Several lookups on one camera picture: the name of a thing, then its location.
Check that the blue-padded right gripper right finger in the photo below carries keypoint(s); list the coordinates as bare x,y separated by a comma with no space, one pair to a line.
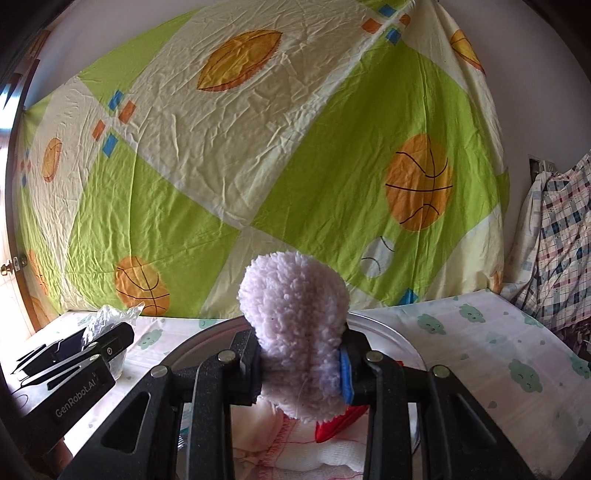
423,424

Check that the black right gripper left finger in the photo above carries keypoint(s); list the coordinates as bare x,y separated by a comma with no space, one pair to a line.
139,439

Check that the pink edged white knit cloth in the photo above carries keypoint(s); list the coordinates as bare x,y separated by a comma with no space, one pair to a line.
266,444

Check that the red gold drawstring pouch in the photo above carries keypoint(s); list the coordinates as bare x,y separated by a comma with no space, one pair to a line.
324,431

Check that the round metal cookie tin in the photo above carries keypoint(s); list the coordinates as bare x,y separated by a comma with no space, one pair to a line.
194,350

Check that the fluffy pink sock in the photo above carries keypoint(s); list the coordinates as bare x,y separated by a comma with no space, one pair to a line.
297,306

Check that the clear plastic wrapper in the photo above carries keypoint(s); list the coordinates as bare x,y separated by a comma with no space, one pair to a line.
105,320

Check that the cloud print table cloth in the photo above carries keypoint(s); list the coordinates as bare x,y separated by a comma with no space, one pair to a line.
534,386

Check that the brass door knob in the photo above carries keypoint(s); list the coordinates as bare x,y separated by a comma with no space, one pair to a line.
13,265

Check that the plaid cloth cover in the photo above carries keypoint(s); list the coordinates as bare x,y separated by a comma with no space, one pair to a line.
547,272

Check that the brown wooden door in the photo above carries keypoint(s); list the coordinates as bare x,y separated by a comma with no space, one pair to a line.
16,302

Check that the green cream sports bedsheet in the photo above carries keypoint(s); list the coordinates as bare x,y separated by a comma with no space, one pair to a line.
360,133

